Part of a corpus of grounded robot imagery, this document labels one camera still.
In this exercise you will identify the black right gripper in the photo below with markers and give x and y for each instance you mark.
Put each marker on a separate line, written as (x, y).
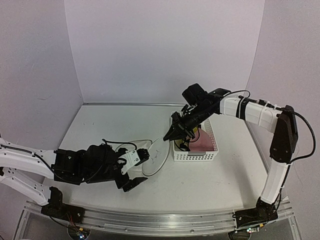
(177, 133)

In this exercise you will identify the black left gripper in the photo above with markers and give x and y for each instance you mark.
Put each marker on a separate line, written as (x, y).
(131, 184)

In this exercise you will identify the white perforated plastic basket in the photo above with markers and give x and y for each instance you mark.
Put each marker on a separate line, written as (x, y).
(179, 156)

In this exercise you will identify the pink bra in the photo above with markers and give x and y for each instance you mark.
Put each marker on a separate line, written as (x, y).
(204, 143)

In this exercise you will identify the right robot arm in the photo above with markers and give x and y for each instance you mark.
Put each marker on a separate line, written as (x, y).
(279, 122)

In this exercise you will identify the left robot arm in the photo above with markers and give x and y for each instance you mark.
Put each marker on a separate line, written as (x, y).
(15, 159)

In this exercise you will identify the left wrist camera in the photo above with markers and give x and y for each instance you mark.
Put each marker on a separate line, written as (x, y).
(134, 158)

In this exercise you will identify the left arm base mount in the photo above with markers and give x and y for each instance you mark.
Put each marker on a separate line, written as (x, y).
(55, 208)

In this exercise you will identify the aluminium table rail frame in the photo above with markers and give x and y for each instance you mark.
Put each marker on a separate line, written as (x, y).
(183, 198)

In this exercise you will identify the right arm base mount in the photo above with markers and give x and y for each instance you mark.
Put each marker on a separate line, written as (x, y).
(262, 213)

